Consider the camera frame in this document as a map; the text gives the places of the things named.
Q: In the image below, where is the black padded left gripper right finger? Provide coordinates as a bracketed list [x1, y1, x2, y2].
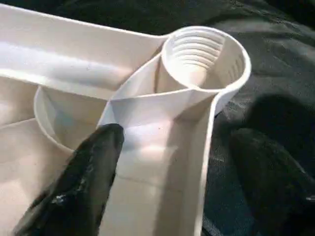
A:
[230, 127, 315, 236]

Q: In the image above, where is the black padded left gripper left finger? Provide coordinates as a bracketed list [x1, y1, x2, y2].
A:
[13, 122, 126, 236]

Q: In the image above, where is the white plastic table top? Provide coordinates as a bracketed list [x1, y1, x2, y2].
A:
[0, 4, 252, 236]

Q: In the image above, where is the black work mat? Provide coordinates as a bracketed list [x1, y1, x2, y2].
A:
[49, 0, 315, 236]

